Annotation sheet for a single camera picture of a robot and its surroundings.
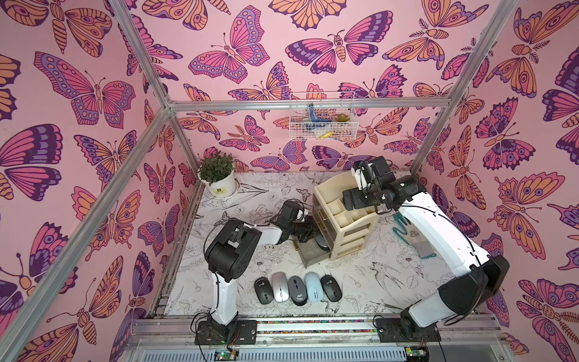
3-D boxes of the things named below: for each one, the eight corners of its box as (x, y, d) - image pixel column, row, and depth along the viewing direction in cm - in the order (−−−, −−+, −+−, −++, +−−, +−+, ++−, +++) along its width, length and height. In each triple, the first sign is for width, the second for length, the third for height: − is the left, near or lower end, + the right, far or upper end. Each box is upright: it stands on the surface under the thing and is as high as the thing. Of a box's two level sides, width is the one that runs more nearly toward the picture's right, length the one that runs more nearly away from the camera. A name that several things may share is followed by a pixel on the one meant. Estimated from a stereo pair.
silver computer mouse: (274, 304, 82) (273, 302, 80) (271, 275, 88) (270, 272, 87) (291, 301, 82) (290, 299, 80) (287, 272, 89) (286, 270, 87)
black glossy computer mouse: (322, 302, 82) (322, 299, 79) (320, 277, 87) (321, 274, 85) (341, 302, 82) (343, 299, 79) (338, 277, 87) (339, 274, 85)
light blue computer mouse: (309, 304, 81) (309, 301, 79) (303, 275, 88) (303, 272, 85) (324, 300, 82) (325, 298, 79) (317, 273, 89) (317, 269, 86)
